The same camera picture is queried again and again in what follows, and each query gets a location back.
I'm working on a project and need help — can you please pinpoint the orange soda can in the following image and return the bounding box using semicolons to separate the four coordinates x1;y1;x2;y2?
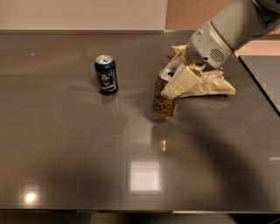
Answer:
153;68;179;118

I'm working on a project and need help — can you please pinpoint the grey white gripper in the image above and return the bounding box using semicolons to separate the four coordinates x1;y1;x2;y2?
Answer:
161;22;234;100

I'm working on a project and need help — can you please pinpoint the blue pepsi can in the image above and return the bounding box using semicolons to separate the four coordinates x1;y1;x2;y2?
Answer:
94;54;118;95

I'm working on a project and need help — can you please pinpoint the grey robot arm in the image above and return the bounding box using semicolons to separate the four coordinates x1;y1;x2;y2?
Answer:
161;0;280;99

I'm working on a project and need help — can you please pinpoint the cream chips bag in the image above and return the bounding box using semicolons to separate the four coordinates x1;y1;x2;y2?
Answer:
173;45;235;98

